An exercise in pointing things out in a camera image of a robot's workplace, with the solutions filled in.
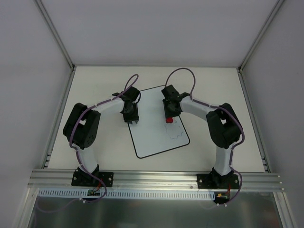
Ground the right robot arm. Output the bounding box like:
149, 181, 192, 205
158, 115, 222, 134
162, 92, 245, 189

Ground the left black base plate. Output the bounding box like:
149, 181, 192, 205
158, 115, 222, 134
71, 170, 114, 187

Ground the right aluminium frame post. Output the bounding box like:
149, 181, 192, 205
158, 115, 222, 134
238, 0, 285, 72

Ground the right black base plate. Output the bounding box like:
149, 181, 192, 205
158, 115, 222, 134
196, 173, 240, 190

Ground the left aluminium frame post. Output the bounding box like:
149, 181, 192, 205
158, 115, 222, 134
33, 0, 75, 70

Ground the white slotted cable duct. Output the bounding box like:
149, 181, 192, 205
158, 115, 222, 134
38, 188, 215, 201

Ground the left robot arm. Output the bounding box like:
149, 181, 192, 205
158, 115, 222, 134
63, 86, 141, 188

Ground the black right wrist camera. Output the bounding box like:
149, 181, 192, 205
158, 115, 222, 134
161, 85, 180, 100

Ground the aluminium frame post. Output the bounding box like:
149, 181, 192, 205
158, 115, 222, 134
33, 0, 75, 70
238, 0, 285, 72

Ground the white whiteboard black rim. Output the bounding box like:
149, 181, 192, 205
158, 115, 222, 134
129, 85, 190, 159

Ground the red whiteboard eraser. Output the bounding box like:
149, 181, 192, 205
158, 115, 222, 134
166, 117, 173, 124

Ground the aluminium mounting rail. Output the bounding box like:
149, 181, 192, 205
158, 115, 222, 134
28, 169, 285, 192

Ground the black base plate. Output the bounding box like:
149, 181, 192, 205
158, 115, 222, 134
71, 170, 114, 187
196, 173, 240, 190

